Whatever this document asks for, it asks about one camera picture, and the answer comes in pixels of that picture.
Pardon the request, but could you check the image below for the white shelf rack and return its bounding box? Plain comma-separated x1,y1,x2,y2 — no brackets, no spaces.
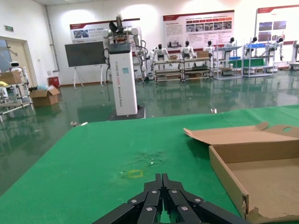
242,38,276,78
214,41,243,80

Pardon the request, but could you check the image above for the black display on white stand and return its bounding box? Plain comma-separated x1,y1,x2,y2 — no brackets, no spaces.
64,41,107,88

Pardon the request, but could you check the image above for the white black humanoid robot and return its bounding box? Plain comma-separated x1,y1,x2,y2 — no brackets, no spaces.
268,36,285,63
181,41,196,59
149,43,170,70
244,36,259,56
203,40,215,56
223,36,236,59

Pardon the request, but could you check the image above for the beige door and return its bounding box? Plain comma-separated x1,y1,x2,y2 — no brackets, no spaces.
0,36,38,87

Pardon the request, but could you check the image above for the grey wall pipe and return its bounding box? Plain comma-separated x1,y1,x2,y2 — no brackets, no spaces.
44,4,60,73

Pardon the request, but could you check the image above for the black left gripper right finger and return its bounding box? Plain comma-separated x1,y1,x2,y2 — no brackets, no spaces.
162,173,250,224

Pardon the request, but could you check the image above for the red white wall poster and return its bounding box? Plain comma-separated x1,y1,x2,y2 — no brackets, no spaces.
163,10,235,51
255,5,299,46
69,18,142,45

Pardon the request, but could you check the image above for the white machine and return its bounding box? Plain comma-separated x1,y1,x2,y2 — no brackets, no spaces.
289,41,299,70

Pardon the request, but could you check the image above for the open brown cardboard box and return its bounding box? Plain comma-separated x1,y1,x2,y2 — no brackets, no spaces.
183,122,299,224

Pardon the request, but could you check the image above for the open cardboard carton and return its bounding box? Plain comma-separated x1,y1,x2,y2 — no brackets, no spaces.
29,87,61,107

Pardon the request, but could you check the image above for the yellow square marking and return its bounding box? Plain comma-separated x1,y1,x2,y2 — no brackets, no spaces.
127,169,144,180

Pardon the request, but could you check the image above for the white tube rack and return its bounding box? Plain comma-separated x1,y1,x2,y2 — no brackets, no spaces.
0,70,35,122

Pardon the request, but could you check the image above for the white tube workbench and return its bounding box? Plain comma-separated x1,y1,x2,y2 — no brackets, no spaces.
181,56,214,82
152,59,184,83

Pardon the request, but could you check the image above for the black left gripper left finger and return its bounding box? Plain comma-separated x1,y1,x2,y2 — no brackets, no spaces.
93,173,164,224

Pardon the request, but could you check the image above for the red box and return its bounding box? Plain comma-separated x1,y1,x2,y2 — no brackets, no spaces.
48,76,60,89

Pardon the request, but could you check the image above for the small white round-headed robot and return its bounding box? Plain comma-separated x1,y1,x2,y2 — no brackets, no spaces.
5,61,29,81

